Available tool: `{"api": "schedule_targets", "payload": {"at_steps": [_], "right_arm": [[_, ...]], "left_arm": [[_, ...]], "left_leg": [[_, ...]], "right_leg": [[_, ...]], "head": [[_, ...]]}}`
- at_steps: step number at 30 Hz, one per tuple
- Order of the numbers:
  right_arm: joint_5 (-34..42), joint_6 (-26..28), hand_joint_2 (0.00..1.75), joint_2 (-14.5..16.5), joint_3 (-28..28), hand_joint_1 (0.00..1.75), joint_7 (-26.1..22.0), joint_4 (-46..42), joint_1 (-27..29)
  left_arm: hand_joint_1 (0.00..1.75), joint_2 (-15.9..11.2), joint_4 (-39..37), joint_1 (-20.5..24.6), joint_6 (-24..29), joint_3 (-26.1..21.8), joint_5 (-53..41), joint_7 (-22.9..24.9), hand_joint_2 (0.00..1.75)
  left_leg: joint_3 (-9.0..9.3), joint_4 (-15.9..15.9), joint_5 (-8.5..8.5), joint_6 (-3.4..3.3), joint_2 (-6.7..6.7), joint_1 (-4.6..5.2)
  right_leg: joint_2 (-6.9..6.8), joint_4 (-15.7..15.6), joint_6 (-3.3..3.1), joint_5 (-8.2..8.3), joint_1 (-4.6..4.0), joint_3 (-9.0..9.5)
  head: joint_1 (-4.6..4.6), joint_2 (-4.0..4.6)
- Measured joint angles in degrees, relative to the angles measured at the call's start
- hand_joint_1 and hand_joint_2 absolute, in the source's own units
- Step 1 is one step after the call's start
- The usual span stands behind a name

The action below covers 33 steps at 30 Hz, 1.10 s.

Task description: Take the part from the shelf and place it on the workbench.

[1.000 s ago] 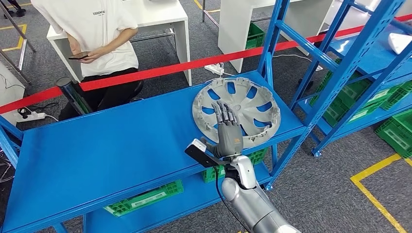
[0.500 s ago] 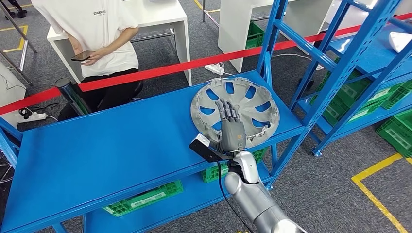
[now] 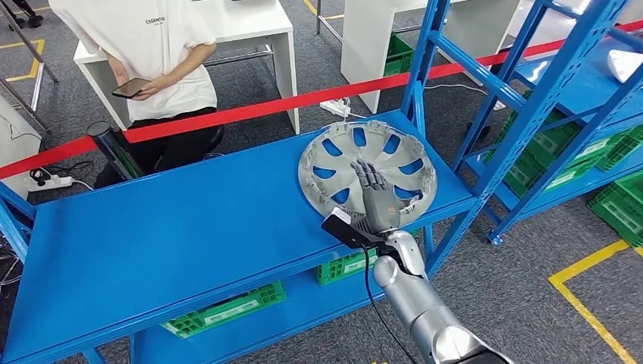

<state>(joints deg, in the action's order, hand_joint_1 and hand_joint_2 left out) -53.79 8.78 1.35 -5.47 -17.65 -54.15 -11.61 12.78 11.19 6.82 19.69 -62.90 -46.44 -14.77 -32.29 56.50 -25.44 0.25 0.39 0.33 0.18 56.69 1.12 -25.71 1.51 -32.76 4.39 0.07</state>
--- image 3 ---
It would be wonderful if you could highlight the person's left hand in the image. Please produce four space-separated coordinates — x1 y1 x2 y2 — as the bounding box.
131 75 169 102

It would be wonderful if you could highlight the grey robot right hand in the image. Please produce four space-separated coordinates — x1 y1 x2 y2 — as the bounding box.
350 158 403 236

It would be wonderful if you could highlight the dark smartphone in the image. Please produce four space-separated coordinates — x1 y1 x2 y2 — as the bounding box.
111 77 152 99

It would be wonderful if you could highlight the silver wheel hubcap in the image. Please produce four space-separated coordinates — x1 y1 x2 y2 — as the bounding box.
297 119 438 222

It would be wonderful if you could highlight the blue metal shelf rack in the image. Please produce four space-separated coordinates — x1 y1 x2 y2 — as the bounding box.
0 0 632 364
452 0 643 247

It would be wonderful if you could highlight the white moulded part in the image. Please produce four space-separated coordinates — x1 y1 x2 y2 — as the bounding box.
607 49 643 84

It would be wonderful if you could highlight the seated person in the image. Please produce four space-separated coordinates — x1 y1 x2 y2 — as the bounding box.
49 0 225 190

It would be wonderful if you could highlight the red barrier belt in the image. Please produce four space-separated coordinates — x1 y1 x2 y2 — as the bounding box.
0 20 643 180

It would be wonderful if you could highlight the yellow floor tape line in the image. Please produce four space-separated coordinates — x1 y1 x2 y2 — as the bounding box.
0 39 46 84
301 0 345 21

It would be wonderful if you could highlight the white power strip with plugs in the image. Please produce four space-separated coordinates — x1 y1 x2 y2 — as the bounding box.
25 168 77 193

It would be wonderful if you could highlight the white cabinet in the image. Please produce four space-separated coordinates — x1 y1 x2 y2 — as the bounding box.
0 95 42 199

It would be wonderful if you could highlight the chrome chair base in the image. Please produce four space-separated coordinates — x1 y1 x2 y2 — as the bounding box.
0 236 24 293

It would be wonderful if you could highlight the green open plastic crate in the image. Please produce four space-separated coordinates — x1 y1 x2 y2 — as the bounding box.
588 171 643 247

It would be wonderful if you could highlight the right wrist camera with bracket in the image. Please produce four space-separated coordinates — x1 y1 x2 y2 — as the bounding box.
321 207 385 251

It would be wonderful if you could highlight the black stanchion post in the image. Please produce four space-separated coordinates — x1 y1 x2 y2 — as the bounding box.
86 120 144 180

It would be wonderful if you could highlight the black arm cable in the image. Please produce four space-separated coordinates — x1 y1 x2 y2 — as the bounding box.
361 246 418 364

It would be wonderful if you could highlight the grey metal frame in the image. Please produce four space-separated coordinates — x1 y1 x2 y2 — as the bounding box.
0 0 58 134

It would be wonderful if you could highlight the white floor cable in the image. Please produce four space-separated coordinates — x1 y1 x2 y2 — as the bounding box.
424 83 506 111

